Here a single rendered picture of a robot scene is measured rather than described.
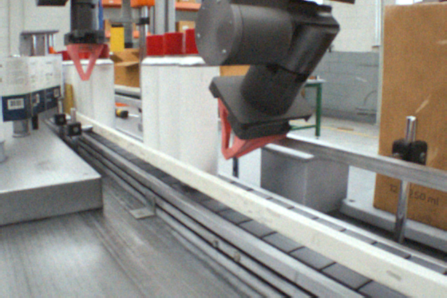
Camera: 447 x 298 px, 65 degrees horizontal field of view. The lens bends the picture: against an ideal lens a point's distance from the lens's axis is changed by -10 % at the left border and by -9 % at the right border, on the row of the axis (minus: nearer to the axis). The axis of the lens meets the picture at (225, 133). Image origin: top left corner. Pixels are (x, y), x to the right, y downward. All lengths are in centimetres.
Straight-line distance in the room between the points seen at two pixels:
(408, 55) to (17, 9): 811
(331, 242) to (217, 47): 17
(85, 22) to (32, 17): 765
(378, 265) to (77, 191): 43
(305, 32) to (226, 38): 8
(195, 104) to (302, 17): 21
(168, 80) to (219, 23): 27
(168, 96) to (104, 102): 35
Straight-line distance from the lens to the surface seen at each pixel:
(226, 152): 46
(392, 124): 52
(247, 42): 29
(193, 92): 49
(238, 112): 37
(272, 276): 36
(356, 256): 30
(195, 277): 41
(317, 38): 34
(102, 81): 89
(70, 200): 59
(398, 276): 28
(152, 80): 62
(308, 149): 41
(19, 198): 57
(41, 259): 47
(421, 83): 49
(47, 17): 849
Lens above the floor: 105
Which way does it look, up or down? 11 degrees down
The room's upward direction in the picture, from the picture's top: straight up
